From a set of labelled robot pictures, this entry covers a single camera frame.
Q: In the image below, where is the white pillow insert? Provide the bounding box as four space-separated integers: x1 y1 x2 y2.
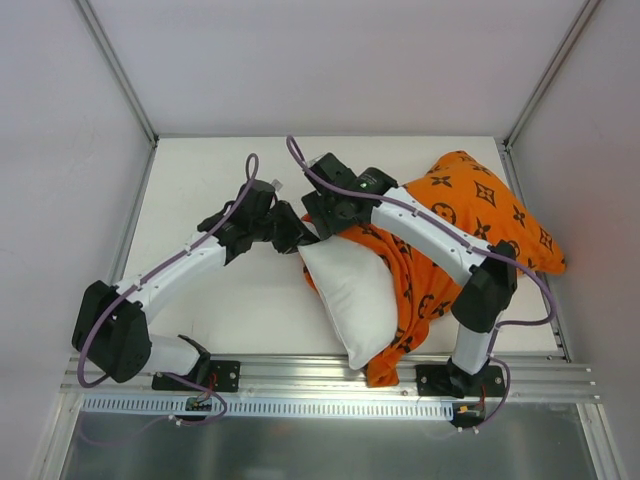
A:
298 236 398 370

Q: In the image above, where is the orange patterned pillowcase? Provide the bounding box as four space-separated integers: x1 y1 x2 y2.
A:
334 151 566 387

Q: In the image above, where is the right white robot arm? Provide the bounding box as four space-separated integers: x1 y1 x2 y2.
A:
301 153 517 398

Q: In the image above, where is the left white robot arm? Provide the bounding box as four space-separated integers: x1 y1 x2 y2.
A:
71 180 318 390

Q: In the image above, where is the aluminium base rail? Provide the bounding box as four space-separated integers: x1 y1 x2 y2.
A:
59 352 599 401

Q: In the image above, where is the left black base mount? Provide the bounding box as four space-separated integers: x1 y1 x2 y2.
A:
151 359 241 393

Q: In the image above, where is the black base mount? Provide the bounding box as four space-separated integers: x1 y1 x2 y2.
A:
151 359 241 393
415 363 506 399

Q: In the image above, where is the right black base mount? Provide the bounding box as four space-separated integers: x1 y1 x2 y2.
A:
415 363 506 399

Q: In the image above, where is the white slotted cable duct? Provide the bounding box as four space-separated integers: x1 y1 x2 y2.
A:
82 395 454 421

